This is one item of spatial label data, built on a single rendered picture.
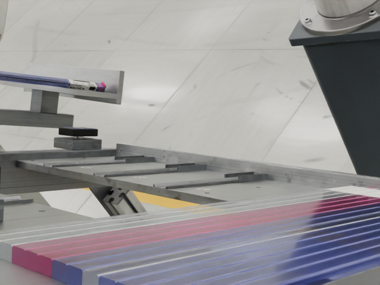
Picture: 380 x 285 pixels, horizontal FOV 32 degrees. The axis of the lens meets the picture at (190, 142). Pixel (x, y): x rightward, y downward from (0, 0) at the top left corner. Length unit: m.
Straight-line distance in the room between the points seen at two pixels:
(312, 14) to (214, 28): 1.74
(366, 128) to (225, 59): 1.45
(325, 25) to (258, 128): 1.10
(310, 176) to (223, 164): 0.15
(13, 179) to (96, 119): 1.81
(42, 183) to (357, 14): 0.59
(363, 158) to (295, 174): 0.51
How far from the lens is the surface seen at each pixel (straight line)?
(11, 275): 0.41
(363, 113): 1.29
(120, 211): 1.19
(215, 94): 2.52
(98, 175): 0.87
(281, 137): 2.17
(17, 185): 1.02
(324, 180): 0.86
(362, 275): 0.40
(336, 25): 1.18
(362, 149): 1.36
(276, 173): 0.90
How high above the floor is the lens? 1.30
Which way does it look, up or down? 34 degrees down
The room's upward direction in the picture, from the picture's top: 31 degrees counter-clockwise
